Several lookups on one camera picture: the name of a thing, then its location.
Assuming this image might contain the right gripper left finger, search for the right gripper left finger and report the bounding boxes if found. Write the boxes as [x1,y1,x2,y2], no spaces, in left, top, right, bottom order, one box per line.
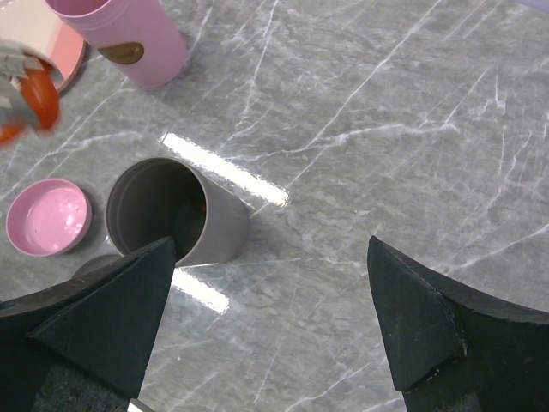
[1,238,175,411]

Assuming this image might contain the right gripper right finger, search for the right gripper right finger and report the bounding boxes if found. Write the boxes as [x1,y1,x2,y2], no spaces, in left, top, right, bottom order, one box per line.
[367,237,548,411]

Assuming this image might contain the pink floral plate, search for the pink floral plate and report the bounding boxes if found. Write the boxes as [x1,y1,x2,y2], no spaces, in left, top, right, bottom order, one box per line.
[1,0,86,92]

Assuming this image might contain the metal tongs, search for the metal tongs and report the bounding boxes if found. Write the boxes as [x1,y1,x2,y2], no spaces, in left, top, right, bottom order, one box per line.
[1,39,45,126]

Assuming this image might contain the pink cylindrical container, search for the pink cylindrical container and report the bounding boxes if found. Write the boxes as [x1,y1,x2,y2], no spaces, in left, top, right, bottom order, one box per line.
[46,0,188,88]

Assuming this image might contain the pink container lid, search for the pink container lid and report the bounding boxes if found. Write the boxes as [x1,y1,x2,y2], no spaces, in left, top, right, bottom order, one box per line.
[5,179,93,258]

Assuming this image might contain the grey container lid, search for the grey container lid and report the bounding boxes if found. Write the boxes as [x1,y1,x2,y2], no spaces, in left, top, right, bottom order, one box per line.
[72,253,121,278]

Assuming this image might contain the grey cylindrical container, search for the grey cylindrical container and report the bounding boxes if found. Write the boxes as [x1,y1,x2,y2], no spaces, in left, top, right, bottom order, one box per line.
[105,157,250,267]

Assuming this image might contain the orange carrot piece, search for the orange carrot piece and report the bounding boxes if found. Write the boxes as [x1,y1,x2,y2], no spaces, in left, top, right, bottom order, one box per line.
[1,69,60,145]

